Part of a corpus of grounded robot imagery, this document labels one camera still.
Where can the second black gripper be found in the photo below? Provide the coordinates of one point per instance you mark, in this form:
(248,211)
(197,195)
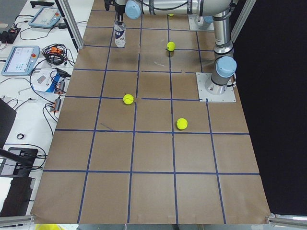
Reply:
(119,9)

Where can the clear tennis ball can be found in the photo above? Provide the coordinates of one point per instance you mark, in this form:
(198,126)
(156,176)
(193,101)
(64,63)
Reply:
(120,34)

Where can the tennis ball near arm base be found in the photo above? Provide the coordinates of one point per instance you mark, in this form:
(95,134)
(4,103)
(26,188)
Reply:
(171,46)

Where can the tennis ball mid table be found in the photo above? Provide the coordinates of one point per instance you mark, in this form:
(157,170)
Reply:
(128,99)

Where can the far teach pendant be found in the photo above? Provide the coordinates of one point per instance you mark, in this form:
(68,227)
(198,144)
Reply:
(46,17)

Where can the teach pendant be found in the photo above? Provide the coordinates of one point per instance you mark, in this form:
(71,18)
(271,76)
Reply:
(46,17)
(21,61)

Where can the white blue box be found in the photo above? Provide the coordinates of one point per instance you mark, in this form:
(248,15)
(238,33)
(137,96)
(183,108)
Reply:
(45,80)

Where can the near teach pendant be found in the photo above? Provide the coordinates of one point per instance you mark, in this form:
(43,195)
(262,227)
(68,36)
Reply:
(21,61)

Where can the brown gridded paper mat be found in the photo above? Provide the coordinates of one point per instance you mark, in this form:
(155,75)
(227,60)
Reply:
(115,163)

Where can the black monitor stand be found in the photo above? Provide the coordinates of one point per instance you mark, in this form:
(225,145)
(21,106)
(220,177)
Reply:
(18,162)

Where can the aluminium frame post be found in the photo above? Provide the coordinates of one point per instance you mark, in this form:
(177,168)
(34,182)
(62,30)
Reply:
(67,15)

